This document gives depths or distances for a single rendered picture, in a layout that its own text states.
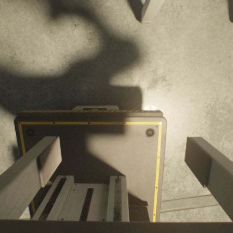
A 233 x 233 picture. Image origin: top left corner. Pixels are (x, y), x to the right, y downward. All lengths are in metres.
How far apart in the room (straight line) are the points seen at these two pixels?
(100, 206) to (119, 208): 0.11
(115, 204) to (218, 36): 1.04
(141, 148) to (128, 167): 0.12
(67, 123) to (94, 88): 0.36
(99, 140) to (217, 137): 0.81
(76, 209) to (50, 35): 0.92
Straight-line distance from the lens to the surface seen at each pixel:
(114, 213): 0.69
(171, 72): 1.08
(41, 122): 0.82
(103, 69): 1.04
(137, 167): 0.84
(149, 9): 0.82
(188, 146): 0.17
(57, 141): 0.16
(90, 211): 0.77
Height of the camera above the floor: 1.04
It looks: 75 degrees down
